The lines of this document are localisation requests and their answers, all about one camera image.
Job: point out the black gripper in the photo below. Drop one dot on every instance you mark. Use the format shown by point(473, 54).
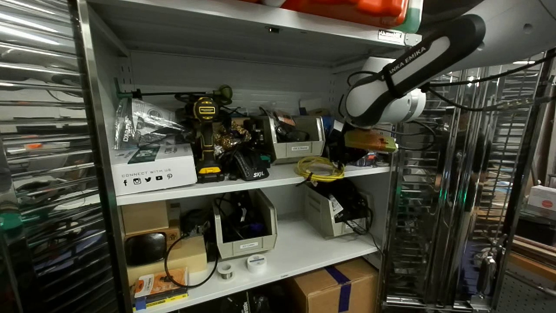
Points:
point(341, 143)

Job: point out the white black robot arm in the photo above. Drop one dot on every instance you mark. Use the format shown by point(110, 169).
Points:
point(376, 98)

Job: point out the cardboard box blue tape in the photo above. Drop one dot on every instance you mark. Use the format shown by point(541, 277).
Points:
point(314, 289)

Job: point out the tan cardboard box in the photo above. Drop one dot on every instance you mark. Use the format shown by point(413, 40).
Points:
point(188, 254)

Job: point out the small brown cardboard box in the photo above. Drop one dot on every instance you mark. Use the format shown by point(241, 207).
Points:
point(145, 218)

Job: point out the white box red logo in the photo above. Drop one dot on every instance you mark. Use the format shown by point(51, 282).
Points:
point(545, 199)

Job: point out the gray bin with orange items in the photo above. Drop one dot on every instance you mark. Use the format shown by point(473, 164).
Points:
point(298, 150)

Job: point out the black orange item bundle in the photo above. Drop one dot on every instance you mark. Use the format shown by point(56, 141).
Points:
point(296, 127)

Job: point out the gray bin with white label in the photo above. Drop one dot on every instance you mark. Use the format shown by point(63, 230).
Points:
point(319, 218)

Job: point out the black tool charger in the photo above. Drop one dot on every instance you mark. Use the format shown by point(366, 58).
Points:
point(246, 162)

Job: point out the white metal shelf unit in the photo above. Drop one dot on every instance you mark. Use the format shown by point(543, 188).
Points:
point(301, 244)

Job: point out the metal tray rack cart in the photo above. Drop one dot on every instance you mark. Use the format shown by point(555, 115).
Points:
point(418, 232)

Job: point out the black rod green knob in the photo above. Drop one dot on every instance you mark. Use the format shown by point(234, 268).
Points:
point(225, 94)

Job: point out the orange plastic case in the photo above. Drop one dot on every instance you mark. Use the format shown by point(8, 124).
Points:
point(348, 9)

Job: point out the large gray storage bin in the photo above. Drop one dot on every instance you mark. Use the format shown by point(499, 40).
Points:
point(246, 247)

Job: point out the teal white container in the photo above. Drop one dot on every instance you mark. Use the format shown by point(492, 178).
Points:
point(413, 18)

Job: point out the white tape roll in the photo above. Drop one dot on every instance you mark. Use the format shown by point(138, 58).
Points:
point(249, 265)

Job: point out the small gray tape roll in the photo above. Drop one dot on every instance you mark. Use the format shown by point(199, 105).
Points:
point(220, 272)

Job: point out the white carton with icons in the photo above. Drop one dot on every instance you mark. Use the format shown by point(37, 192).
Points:
point(154, 171)

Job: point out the black pouch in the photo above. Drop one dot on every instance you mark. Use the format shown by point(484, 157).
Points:
point(147, 247)

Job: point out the colourful yellow book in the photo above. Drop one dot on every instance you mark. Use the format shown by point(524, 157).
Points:
point(157, 287)

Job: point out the shiny corrugated metal rack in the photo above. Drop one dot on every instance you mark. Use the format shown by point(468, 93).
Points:
point(46, 115)

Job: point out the yellow wrist camera box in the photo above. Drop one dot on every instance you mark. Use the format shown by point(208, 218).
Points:
point(371, 141)

